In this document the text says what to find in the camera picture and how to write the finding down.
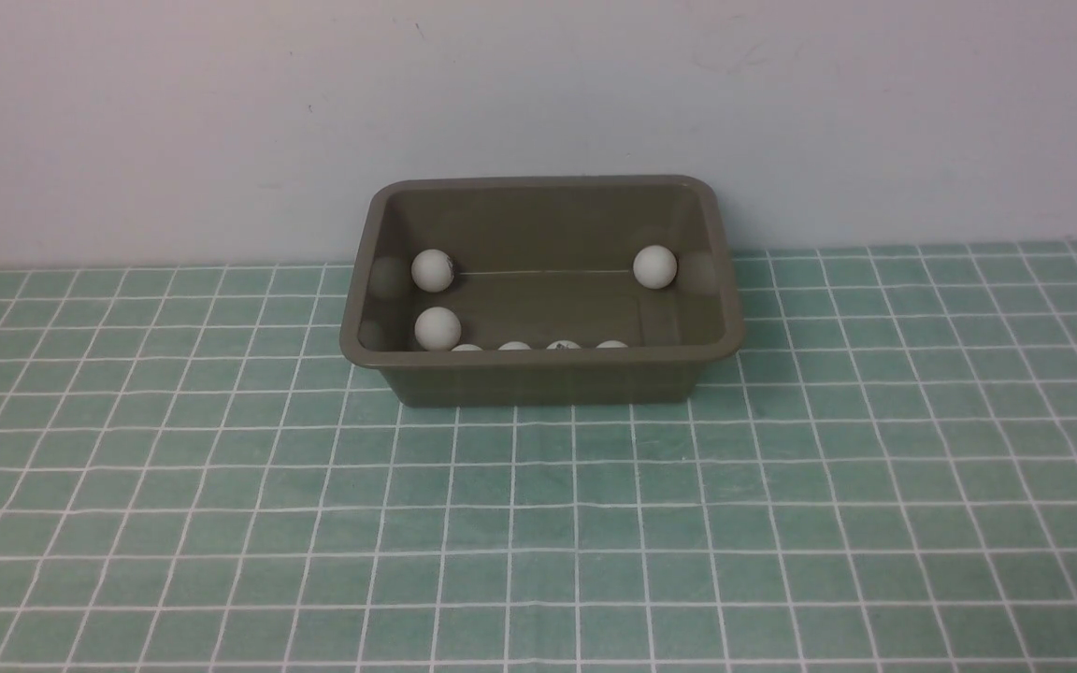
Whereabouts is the green checkered tablecloth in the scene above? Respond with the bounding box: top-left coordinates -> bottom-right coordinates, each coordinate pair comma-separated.
0,241 -> 1077,672

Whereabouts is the plain white ball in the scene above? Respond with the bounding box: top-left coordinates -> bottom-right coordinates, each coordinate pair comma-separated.
412,307 -> 463,351

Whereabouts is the olive plastic bin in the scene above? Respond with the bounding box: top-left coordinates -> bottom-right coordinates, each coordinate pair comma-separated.
340,176 -> 745,408

